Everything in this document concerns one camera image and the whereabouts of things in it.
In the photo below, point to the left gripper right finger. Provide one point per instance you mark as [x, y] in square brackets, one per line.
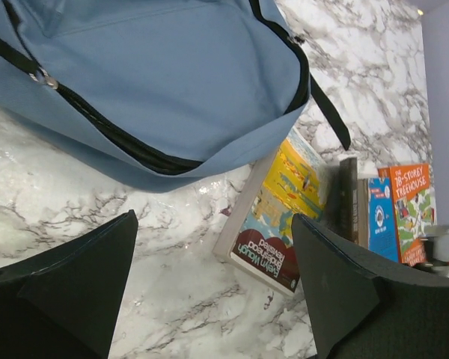
[362, 305]

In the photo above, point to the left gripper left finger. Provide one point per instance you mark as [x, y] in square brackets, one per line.
[64, 302]

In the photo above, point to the dark Three Days book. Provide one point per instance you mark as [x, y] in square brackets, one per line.
[342, 204]

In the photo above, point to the blue backpack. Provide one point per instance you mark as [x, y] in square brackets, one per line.
[156, 94]

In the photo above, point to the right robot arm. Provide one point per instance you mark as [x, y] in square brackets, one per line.
[436, 248]

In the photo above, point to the blue paperback book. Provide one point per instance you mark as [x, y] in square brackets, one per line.
[376, 222]

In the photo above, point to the yellow Brideshead Revisited book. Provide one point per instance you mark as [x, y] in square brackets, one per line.
[257, 236]

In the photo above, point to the orange Treehouse book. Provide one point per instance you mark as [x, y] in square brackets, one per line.
[413, 208]

